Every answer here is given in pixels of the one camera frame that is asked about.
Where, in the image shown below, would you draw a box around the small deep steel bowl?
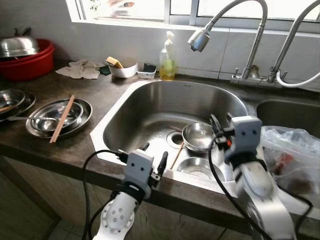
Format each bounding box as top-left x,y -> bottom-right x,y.
181,122 -> 217,153

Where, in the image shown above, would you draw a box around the round sink drain strainer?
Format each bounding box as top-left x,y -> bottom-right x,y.
166,130 -> 186,150

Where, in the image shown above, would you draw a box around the shallow steel bowl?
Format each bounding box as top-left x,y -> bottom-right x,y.
175,156 -> 227,182

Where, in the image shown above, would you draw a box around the large stainless steel sink basin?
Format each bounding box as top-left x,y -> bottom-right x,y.
90,77 -> 262,197

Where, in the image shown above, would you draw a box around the small stainless steel sink basin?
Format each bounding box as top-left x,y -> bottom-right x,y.
255,97 -> 320,142

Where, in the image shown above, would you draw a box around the wide steel plate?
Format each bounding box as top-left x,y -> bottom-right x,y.
25,98 -> 94,140

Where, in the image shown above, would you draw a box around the clear plastic bag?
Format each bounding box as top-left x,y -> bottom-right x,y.
259,124 -> 320,197

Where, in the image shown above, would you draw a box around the small white plastic tray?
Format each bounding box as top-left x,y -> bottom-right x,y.
136,64 -> 158,80

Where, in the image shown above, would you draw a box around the yellow dish soap pump bottle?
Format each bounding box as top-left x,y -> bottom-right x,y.
158,31 -> 178,81

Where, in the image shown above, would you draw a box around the white ceramic bowl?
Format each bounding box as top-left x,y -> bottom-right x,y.
107,57 -> 140,79

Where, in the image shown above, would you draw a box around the dark green sponge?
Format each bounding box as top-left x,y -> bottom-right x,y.
142,63 -> 156,74

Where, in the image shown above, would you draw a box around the steel faucet with spray head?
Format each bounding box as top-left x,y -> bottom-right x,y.
187,0 -> 269,85

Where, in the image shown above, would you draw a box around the green scouring pad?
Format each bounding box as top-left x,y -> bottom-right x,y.
98,65 -> 112,76

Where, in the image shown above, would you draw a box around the yellow sponge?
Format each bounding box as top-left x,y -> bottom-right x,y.
105,56 -> 124,70

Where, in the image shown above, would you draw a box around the plain steel gooseneck faucet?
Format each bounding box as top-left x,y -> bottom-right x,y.
266,0 -> 320,85

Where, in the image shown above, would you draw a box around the white crumpled cloth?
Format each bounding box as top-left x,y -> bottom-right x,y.
54,59 -> 106,80

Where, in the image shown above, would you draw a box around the steel spoon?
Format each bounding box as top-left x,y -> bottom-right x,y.
7,115 -> 62,124

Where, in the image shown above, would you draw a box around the stacked steel dishes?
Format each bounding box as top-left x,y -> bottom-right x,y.
0,88 -> 37,122

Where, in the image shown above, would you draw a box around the red plastic basin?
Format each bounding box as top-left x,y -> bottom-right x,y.
0,39 -> 55,83

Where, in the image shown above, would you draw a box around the domed steel pot lid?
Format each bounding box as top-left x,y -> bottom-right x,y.
0,27 -> 40,59

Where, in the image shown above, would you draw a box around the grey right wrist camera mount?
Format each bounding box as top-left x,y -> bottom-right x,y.
224,115 -> 264,164

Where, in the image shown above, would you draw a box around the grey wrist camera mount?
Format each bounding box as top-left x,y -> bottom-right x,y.
123,149 -> 155,189
224,115 -> 264,164

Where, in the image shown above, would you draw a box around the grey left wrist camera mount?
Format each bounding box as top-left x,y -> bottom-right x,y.
123,149 -> 155,189

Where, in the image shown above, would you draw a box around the long black right arm cable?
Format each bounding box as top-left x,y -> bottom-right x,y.
207,134 -> 273,240

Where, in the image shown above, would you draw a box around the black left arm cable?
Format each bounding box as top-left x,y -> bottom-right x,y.
81,148 -> 127,240

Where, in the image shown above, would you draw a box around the white water hose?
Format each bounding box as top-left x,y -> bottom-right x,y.
276,70 -> 320,89

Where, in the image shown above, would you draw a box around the short black right arm cable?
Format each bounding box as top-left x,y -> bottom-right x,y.
284,191 -> 314,222

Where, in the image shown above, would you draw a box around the grey window frame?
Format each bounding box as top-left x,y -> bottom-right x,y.
65,0 -> 320,34

